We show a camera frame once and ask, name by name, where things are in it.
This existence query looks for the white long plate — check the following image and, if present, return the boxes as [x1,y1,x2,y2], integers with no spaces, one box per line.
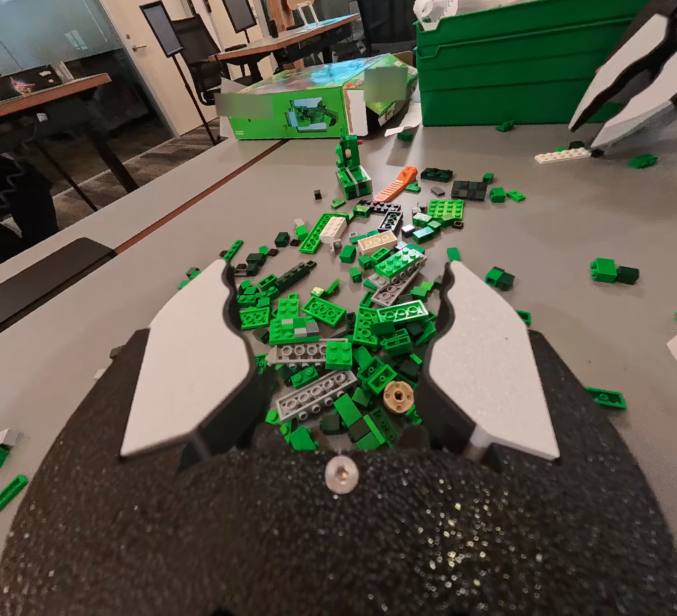
[533,146,592,165]

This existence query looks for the green flat plate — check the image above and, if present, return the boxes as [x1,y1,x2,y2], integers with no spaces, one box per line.
[0,474,29,511]
[584,386,628,410]

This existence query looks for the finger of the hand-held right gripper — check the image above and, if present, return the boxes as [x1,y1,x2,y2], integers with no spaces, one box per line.
[568,13,671,133]
[590,89,677,152]

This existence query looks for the green square studded plate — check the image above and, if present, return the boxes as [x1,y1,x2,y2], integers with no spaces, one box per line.
[426,199,466,228]

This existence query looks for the green plastic crate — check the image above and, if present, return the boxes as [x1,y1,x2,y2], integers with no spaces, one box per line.
[414,0,677,128]

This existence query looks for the narrow cream brick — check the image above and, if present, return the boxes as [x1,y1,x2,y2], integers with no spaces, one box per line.
[358,231,398,256]

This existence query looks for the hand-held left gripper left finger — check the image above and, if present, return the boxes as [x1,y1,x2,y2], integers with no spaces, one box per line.
[120,258,277,471]

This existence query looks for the grey desk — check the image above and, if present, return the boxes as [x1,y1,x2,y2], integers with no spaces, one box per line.
[0,119,677,537]

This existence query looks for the built green brick figure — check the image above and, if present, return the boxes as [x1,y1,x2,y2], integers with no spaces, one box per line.
[335,134,372,200]

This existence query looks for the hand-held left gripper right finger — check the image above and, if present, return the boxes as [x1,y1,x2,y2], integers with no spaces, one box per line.
[417,260,561,471]

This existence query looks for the black office chair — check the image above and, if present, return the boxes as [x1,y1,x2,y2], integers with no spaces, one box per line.
[172,14,252,109]
[350,0,424,59]

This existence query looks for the dark green square plate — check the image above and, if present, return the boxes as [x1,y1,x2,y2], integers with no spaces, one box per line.
[451,179,489,202]

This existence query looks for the orange brick separator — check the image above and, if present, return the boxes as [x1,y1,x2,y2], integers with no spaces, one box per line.
[373,165,420,202]

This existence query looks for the black sign on floor stand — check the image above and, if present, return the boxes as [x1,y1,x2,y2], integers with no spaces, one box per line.
[139,1,219,146]
[219,0,258,45]

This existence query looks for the small white brick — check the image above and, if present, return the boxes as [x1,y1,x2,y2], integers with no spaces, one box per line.
[319,215,349,244]

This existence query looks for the tan round piece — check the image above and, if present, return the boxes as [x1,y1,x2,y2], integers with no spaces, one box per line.
[383,380,415,414]

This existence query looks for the pile of green toy bricks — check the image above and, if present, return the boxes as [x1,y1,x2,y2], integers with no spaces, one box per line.
[179,166,532,452]

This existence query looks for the wooden top table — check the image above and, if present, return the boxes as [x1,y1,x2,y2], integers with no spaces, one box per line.
[210,13,363,78]
[0,73,141,212]

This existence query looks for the grey long plate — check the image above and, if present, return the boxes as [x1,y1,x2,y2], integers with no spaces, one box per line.
[369,256,427,308]
[266,339,351,367]
[275,370,359,421]

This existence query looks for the black flat pad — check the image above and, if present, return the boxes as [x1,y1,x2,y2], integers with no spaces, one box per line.
[0,237,115,332]

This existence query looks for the green cardboard toy box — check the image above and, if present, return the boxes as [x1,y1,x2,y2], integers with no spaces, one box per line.
[214,53,421,142]

